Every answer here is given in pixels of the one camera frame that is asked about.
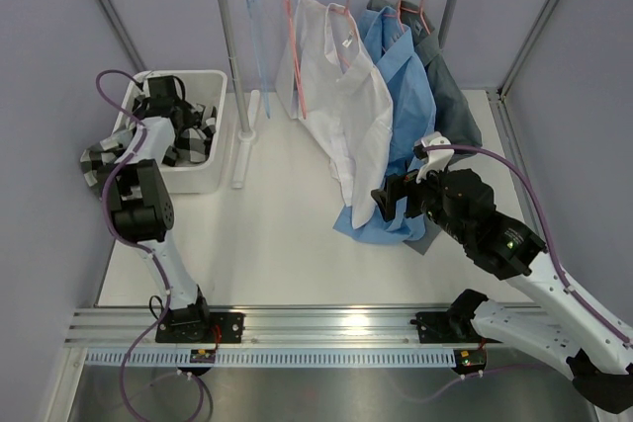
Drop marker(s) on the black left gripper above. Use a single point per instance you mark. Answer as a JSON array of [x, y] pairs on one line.
[[188, 121]]

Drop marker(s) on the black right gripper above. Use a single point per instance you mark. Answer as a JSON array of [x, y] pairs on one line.
[[397, 186]]

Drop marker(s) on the black white checkered shirt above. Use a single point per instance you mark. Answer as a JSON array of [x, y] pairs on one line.
[[191, 147]]

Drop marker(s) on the blue wire hanger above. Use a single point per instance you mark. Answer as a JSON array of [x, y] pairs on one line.
[[256, 33]]

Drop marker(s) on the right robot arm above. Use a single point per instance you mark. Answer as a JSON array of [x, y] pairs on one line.
[[590, 347]]

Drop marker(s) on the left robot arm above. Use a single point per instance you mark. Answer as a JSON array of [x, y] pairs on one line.
[[140, 214]]

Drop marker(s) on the dark grey shirt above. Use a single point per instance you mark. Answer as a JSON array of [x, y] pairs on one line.
[[454, 120]]

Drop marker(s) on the blue shirt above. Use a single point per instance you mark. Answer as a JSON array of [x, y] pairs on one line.
[[389, 44]]

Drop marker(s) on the light grey white shirt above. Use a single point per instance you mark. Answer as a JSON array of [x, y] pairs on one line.
[[349, 106]]

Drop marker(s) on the white plastic basket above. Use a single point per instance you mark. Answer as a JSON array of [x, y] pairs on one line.
[[206, 87]]

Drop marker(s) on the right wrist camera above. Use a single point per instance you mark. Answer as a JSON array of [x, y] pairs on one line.
[[435, 152]]

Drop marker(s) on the aluminium mounting rail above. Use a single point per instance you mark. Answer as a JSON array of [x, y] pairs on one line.
[[255, 327]]

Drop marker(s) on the left aluminium frame post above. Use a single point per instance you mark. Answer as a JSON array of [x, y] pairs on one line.
[[121, 33]]

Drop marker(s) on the aluminium frame post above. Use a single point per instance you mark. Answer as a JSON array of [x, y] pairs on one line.
[[121, 33], [534, 34]]

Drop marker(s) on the light blue slotted cable duct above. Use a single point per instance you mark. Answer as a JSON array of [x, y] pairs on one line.
[[274, 358]]

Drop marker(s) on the right aluminium frame post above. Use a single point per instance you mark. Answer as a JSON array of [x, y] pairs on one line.
[[534, 34]]

